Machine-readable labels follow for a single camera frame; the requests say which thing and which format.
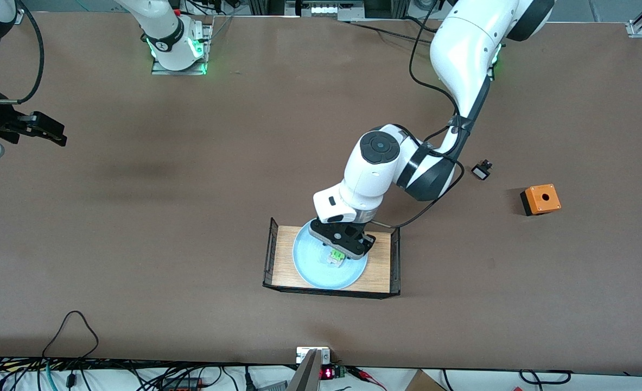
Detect light blue plate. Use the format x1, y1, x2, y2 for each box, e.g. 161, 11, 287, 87
293, 220, 368, 291

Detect wooden tray black mesh sides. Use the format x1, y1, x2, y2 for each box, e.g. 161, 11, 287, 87
262, 217, 402, 300

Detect red clip lead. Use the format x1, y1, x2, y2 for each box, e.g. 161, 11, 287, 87
347, 367, 387, 390

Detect brown cardboard piece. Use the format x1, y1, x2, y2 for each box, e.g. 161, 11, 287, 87
405, 369, 446, 391

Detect white light bar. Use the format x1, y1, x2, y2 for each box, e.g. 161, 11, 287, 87
285, 0, 365, 20

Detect orange black power strip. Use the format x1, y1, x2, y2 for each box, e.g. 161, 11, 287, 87
161, 377, 202, 390

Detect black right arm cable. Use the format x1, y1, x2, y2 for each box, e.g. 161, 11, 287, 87
16, 0, 46, 105

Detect silver mount bracket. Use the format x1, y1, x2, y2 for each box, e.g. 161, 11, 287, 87
296, 346, 331, 364

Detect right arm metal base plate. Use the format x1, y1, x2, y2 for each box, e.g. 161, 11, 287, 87
151, 23, 214, 75

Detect grey metal post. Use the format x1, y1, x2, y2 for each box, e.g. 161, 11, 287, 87
287, 349, 321, 391

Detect black looped thin cable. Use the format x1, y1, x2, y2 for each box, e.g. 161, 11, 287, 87
41, 311, 100, 360

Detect orange button enclosure box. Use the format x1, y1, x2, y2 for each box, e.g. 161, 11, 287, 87
520, 184, 562, 217

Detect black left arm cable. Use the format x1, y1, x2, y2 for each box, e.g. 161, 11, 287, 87
368, 0, 467, 229

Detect black flat looped cable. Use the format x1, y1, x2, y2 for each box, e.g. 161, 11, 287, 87
519, 369, 572, 385

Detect black cable to arm base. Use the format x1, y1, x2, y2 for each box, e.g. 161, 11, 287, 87
338, 20, 435, 44

